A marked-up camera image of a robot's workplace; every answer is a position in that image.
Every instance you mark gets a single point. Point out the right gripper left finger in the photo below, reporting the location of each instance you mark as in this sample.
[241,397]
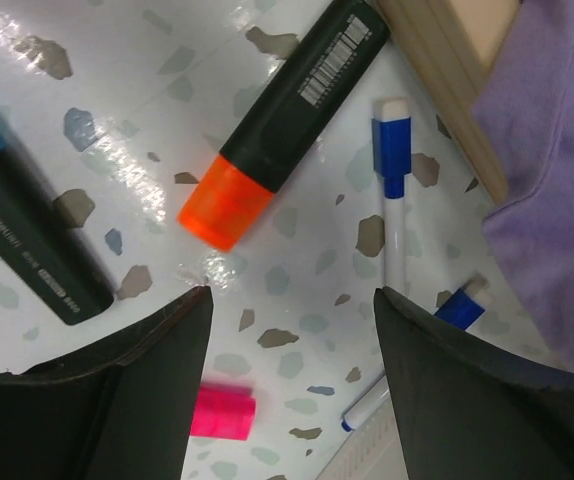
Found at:
[119,408]

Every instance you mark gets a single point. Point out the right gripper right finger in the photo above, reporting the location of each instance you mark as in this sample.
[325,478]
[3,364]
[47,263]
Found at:
[490,414]

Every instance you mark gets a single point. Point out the pink highlighter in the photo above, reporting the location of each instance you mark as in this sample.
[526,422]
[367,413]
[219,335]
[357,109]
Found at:
[222,413]

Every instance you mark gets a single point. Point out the blue cap marker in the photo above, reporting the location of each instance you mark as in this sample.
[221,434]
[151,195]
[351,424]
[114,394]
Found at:
[410,341]
[391,141]

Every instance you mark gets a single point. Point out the blue highlighter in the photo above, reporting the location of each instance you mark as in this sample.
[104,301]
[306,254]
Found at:
[36,245]

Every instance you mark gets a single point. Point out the purple t-shirt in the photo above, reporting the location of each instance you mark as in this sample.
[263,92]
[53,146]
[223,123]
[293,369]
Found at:
[527,113]

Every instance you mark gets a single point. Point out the wooden clothes rack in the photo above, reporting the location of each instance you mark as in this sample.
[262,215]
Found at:
[452,46]

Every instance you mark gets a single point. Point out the orange highlighter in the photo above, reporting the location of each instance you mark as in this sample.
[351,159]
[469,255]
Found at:
[283,123]

